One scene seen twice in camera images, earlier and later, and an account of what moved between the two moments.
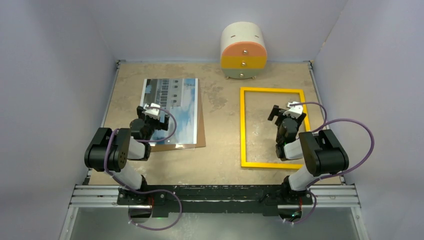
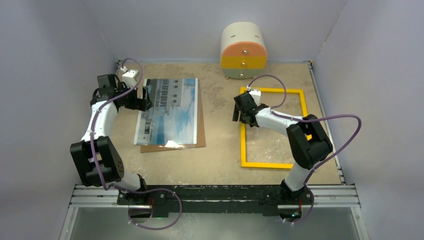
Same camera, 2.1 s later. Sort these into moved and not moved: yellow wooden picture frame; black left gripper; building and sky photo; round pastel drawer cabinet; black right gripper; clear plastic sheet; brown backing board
Moved: black left gripper; clear plastic sheet; black right gripper
Not moved: building and sky photo; round pastel drawer cabinet; yellow wooden picture frame; brown backing board
